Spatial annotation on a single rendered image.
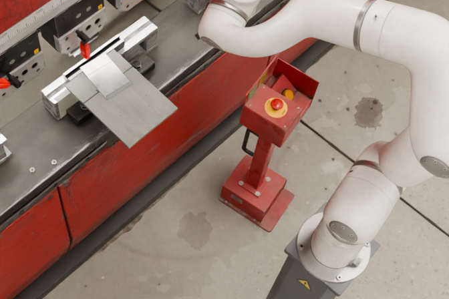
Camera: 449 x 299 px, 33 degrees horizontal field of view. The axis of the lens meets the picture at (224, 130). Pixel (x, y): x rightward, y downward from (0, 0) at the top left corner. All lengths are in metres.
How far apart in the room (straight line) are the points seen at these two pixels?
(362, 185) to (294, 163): 1.61
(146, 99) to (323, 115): 1.36
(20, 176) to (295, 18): 1.11
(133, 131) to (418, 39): 1.05
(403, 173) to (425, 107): 0.24
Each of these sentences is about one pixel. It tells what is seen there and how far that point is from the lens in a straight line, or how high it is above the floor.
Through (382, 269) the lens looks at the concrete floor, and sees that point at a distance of 3.07.
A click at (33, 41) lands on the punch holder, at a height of 1.31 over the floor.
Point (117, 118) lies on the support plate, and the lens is 2.05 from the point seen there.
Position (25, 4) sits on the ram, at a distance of 1.72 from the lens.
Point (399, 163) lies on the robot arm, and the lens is 1.41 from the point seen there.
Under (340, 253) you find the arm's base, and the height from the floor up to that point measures 1.12.
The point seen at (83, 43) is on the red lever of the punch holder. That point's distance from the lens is 1.91.
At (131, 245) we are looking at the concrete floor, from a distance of 2.96.
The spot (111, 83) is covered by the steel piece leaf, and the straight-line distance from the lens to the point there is 2.10.
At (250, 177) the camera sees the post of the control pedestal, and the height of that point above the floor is 0.20.
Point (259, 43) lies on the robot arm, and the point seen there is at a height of 1.76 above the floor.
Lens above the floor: 2.79
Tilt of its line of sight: 61 degrees down
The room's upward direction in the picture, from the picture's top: 11 degrees clockwise
